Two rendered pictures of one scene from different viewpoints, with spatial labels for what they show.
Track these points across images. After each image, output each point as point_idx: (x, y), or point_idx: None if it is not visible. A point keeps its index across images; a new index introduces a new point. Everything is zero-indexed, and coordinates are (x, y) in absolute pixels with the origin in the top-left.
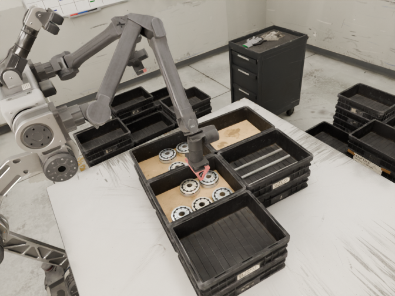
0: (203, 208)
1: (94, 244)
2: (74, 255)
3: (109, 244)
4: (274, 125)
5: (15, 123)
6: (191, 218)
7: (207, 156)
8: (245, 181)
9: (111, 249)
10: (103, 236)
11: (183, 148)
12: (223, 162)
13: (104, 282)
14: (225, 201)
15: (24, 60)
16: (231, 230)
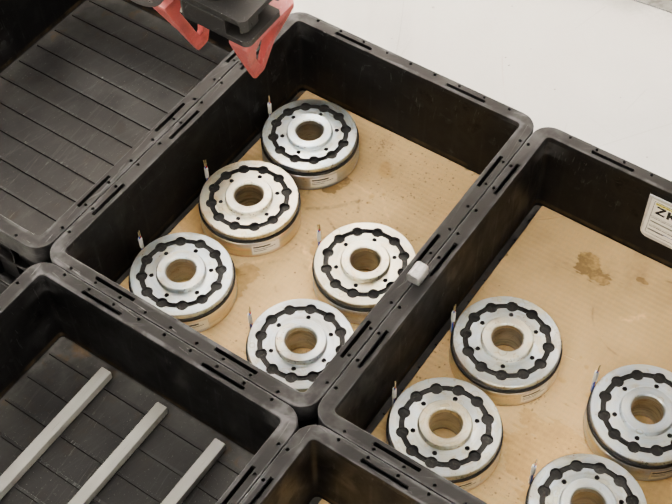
0: (197, 105)
1: (631, 74)
2: (657, 24)
3: (575, 93)
4: None
5: None
6: (223, 60)
7: (339, 373)
8: (107, 427)
9: (550, 82)
10: (627, 106)
11: (576, 480)
12: (224, 360)
13: (476, 9)
14: (120, 163)
15: None
16: (89, 179)
